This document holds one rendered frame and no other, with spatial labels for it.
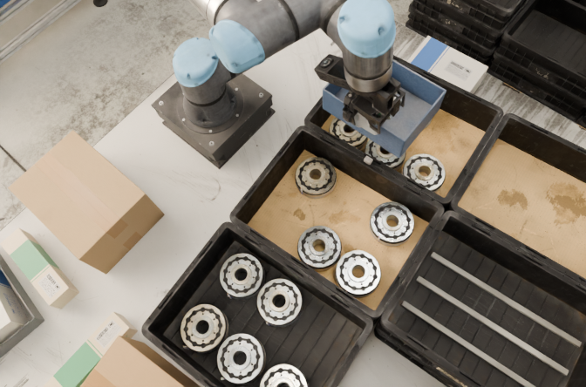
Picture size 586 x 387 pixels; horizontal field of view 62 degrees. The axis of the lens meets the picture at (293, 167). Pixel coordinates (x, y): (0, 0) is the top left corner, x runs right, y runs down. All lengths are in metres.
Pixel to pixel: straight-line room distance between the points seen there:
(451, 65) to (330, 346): 0.86
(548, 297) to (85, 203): 1.12
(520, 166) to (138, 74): 1.90
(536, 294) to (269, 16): 0.87
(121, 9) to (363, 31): 2.38
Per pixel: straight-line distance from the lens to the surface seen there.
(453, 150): 1.32
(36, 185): 1.43
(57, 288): 1.42
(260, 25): 0.70
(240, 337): 1.14
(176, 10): 2.84
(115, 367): 1.21
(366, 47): 0.67
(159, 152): 1.52
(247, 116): 1.40
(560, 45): 2.23
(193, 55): 1.25
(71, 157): 1.42
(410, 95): 1.10
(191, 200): 1.42
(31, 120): 2.73
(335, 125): 1.29
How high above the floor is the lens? 1.98
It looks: 65 degrees down
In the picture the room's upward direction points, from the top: 10 degrees counter-clockwise
